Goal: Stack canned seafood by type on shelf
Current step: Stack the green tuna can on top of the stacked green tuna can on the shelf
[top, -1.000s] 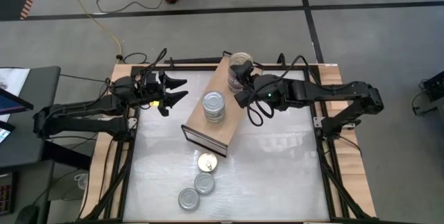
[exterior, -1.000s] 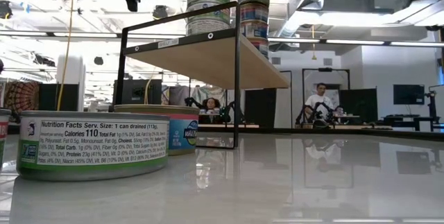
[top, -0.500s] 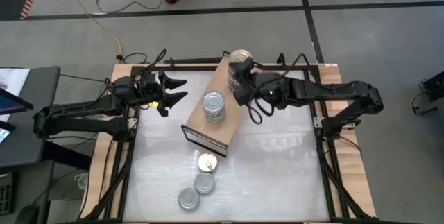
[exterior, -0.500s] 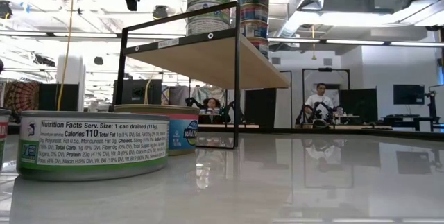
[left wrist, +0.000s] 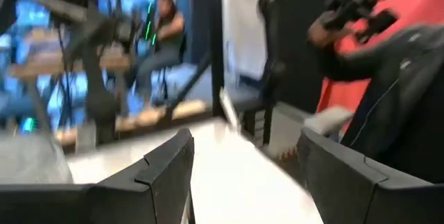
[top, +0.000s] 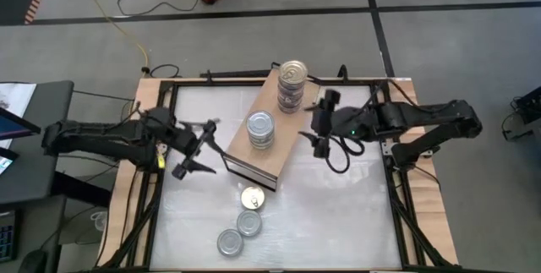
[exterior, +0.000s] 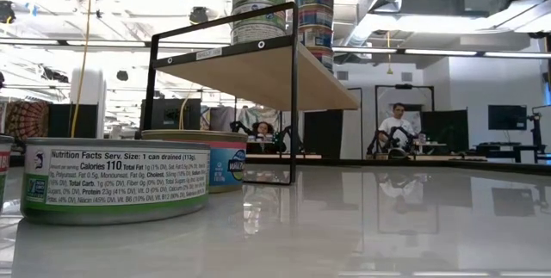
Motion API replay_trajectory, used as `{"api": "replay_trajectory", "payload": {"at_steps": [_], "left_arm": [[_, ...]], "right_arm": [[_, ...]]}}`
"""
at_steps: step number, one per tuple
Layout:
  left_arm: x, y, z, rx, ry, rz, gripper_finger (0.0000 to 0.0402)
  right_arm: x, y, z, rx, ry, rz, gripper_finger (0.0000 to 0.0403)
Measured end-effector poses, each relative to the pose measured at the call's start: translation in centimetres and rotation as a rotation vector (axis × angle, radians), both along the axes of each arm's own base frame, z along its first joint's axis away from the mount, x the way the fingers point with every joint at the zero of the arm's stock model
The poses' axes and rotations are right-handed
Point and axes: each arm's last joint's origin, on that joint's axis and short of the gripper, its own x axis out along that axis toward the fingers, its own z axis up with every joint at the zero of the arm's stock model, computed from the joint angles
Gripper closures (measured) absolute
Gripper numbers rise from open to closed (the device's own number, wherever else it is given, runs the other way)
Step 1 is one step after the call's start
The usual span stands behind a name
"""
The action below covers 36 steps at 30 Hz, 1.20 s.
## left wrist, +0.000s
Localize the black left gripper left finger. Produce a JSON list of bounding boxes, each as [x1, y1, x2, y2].
[[0, 128, 196, 224]]

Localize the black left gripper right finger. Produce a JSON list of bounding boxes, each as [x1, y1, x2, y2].
[[296, 128, 444, 224]]

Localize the white paper sheet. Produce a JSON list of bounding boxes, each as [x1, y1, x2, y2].
[[303, 105, 355, 137]]

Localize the person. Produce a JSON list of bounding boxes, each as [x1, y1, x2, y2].
[[133, 0, 187, 109], [307, 8, 444, 185]]

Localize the wooden table side board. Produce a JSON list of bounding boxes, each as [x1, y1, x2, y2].
[[54, 98, 211, 148]]

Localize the person's hand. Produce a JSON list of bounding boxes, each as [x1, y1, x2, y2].
[[307, 10, 350, 49]]

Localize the black handheld device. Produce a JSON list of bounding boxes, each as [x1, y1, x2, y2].
[[321, 0, 399, 44]]

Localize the white panel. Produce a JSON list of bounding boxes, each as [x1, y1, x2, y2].
[[223, 0, 278, 81]]

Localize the black aluminium table frame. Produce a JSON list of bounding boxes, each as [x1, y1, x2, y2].
[[164, 51, 213, 123]]

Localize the black upright frame post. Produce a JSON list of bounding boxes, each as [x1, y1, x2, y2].
[[207, 0, 225, 118]]

